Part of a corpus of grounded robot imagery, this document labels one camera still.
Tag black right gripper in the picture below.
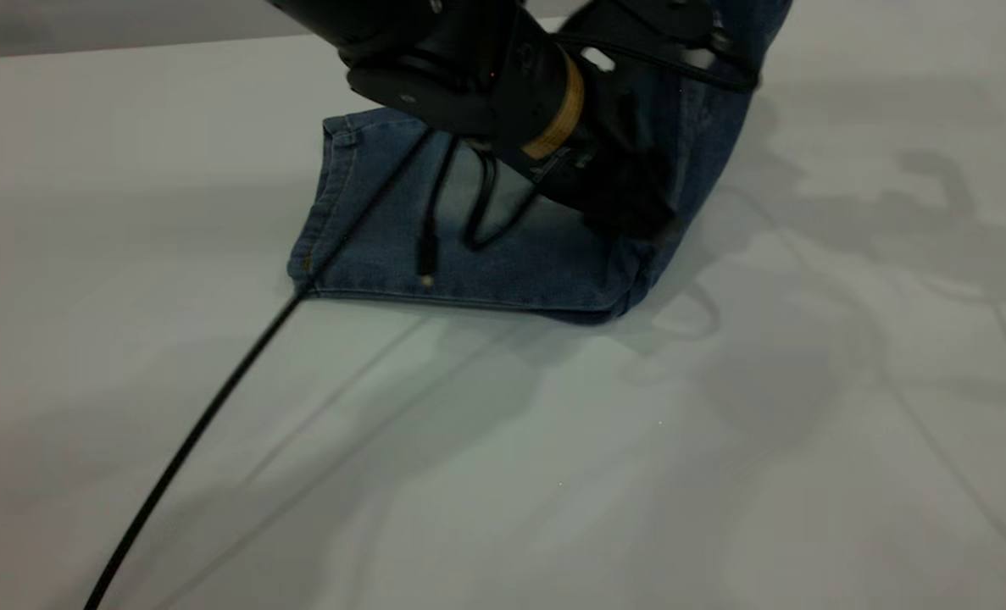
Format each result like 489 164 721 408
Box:
556 0 729 53

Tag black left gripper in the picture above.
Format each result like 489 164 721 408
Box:
524 75 683 243

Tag blue denim shorts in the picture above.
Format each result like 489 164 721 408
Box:
286 0 796 327

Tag dangling black plug cable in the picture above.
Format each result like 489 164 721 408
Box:
416 136 461 289

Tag long braided black cable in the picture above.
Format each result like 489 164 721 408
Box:
83 127 437 610

